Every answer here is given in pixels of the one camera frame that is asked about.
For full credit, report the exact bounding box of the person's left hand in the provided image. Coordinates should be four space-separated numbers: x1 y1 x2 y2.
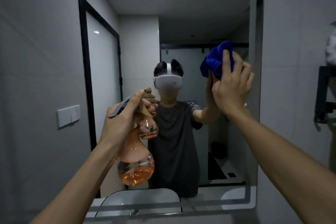
99 90 158 154

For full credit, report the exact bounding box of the person's right hand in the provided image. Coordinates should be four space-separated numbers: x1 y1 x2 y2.
211 49 256 118

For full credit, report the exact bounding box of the blue cloth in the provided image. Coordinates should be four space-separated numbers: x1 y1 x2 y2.
200 41 236 80

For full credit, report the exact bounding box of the orange spray bottle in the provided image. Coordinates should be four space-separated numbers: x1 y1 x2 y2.
108 87 155 187

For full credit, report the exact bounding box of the rectangular wall mirror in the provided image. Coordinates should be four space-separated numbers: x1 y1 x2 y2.
0 0 264 222

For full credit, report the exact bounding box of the person's left forearm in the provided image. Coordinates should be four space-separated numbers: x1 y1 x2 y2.
29 140 124 224

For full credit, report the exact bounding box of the person's right forearm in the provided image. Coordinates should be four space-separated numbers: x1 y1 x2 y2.
227 105 336 224

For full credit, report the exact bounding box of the black towel rack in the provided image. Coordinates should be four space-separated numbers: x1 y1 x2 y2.
314 65 336 131

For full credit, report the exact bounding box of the folded white towel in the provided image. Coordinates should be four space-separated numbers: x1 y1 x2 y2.
325 26 336 66

